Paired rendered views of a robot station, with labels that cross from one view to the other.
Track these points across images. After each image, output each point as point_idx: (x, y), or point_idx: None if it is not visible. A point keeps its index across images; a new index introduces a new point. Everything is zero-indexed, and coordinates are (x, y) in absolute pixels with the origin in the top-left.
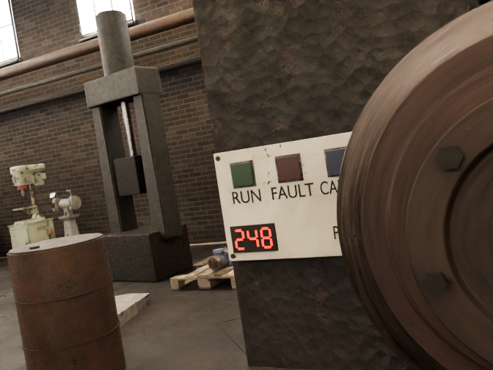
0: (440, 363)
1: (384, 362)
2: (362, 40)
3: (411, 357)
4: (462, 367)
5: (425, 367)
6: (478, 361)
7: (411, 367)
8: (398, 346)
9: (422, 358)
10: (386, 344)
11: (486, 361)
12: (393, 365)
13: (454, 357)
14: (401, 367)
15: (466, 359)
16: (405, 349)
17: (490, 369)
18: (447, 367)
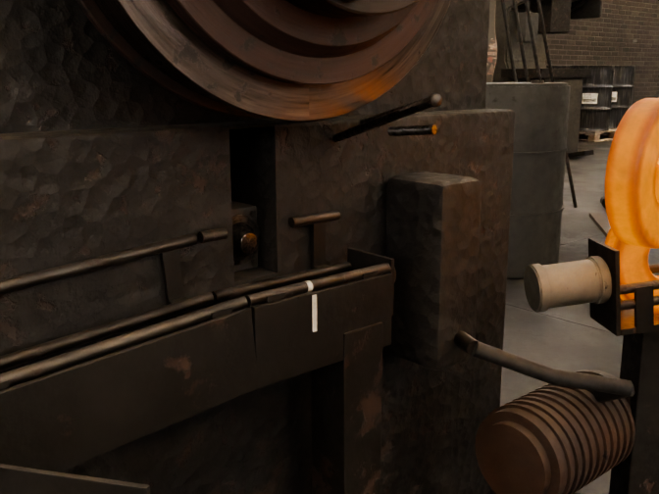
0: (197, 21)
1: (3, 113)
2: None
3: (148, 23)
4: (220, 26)
5: (165, 38)
6: (251, 6)
7: (147, 38)
8: (133, 6)
9: (162, 24)
10: (7, 82)
11: (258, 6)
12: (18, 117)
13: (212, 13)
14: (30, 120)
15: (225, 15)
16: (141, 10)
17: (261, 17)
18: (204, 26)
